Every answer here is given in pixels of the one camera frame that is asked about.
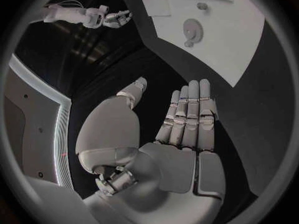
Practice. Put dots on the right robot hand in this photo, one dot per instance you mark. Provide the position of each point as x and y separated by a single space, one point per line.
115 18

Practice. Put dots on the grey gear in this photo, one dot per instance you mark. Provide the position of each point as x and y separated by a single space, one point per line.
192 29

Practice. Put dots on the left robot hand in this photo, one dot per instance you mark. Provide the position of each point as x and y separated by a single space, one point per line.
168 171

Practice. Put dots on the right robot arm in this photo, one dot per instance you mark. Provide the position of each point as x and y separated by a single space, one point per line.
67 15

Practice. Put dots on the grey peg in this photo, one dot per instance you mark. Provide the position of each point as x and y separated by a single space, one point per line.
188 43
202 6

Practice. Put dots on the white task board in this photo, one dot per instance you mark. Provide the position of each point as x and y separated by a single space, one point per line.
222 50

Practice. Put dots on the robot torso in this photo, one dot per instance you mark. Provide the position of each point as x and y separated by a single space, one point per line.
32 115

